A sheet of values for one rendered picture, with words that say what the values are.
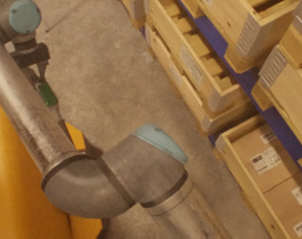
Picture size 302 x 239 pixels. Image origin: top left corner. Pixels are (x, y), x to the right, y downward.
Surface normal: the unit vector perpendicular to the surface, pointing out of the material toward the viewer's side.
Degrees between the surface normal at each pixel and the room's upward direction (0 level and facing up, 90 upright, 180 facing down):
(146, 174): 34
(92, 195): 19
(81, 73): 0
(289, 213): 0
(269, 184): 0
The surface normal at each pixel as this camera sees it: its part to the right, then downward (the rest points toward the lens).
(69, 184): -0.20, -0.26
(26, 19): 0.60, 0.40
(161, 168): 0.40, -0.05
